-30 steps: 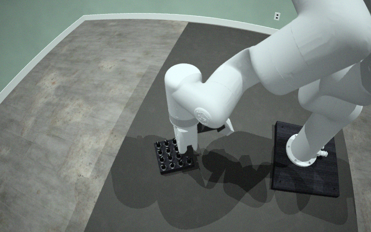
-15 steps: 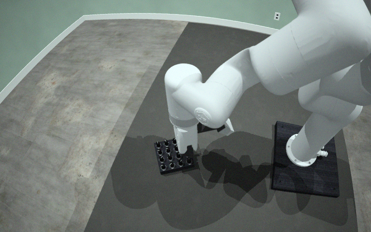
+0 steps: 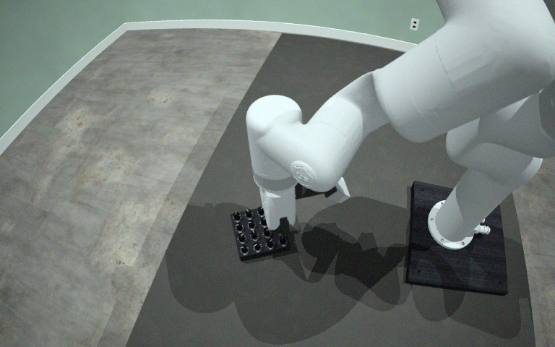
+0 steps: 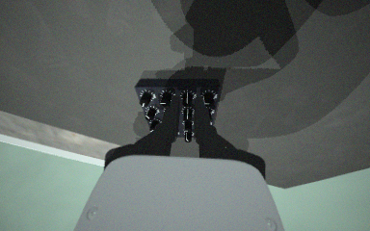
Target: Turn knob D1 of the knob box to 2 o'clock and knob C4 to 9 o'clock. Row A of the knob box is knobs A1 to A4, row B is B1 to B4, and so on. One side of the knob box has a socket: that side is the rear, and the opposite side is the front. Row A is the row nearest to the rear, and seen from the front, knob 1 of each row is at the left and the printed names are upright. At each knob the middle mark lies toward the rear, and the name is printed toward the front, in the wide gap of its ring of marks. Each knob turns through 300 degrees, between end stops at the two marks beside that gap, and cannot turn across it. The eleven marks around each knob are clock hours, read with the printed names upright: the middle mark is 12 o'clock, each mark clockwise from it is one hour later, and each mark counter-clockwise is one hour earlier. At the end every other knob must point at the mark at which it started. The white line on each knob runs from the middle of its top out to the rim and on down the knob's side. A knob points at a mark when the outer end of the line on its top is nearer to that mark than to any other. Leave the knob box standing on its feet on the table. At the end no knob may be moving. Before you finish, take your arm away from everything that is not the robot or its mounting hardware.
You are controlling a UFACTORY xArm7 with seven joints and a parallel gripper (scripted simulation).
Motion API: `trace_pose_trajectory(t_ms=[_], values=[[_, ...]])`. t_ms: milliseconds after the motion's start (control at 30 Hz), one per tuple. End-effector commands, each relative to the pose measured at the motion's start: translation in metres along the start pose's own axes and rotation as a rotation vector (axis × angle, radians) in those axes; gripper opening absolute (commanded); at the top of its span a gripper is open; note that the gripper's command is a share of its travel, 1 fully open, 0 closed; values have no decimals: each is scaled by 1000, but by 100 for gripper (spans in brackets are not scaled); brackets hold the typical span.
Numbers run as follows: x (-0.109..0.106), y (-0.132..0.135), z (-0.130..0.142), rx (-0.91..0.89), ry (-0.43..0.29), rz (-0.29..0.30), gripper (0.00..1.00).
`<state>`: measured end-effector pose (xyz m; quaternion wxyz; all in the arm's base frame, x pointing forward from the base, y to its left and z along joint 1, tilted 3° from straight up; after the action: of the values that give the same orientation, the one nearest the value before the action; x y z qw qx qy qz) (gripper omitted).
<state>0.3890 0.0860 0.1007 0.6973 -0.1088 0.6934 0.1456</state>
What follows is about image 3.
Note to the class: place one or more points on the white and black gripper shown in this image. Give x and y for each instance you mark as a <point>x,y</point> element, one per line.
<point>279,209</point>

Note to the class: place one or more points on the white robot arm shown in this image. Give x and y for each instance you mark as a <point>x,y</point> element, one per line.
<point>481,68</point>

